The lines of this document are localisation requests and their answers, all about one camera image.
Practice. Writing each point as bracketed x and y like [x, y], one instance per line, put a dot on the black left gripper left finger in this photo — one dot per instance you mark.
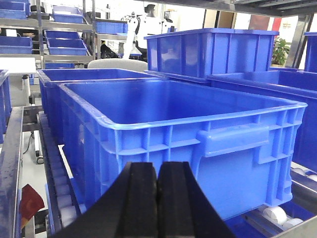
[128, 209]

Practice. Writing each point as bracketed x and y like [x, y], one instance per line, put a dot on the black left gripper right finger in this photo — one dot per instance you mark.
[183, 209]

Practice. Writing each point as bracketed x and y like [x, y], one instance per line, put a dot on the blue bin front centre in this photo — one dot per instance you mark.
[238, 145]

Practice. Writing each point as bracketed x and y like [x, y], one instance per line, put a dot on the blue bin rear centre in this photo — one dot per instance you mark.
[53, 84]

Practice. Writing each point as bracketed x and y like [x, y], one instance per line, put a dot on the blue bin left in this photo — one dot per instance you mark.
[5, 102]

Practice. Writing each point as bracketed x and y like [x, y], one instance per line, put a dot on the roller conveyor track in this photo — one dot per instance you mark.
[62, 203]

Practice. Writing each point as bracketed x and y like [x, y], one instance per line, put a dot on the red foil package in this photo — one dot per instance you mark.
[31, 202]

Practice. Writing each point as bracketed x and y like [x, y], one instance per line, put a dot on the tall blue crate behind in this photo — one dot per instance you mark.
[203, 52]

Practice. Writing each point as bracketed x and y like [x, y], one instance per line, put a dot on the white humanoid robot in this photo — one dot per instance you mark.
[146, 25]

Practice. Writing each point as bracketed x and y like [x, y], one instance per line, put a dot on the green potted plant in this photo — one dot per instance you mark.
[280, 52]

